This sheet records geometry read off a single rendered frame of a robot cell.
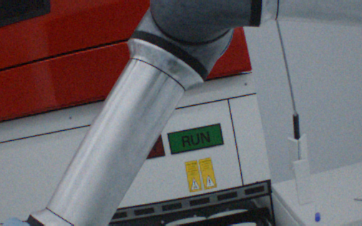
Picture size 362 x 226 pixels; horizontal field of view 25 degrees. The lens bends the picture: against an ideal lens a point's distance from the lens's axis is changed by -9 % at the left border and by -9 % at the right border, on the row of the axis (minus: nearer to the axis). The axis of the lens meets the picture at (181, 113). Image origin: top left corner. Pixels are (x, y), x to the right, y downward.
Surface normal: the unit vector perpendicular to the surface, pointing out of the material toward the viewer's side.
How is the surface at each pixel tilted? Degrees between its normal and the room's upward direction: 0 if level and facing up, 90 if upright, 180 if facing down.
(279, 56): 90
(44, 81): 90
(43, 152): 90
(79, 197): 72
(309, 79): 90
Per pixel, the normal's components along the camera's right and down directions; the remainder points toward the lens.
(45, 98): 0.01, 0.05
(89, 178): -0.08, -0.25
